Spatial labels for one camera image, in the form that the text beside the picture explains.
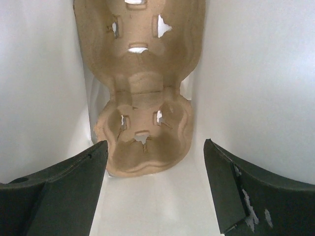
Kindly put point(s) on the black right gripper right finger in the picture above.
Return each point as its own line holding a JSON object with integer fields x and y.
{"x": 252, "y": 201}

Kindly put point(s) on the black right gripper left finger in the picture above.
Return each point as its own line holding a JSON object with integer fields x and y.
{"x": 57, "y": 201}

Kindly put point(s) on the light blue paper bag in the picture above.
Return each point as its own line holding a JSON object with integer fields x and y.
{"x": 253, "y": 93}

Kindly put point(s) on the pulp cup carrier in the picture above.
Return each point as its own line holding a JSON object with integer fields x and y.
{"x": 142, "y": 52}

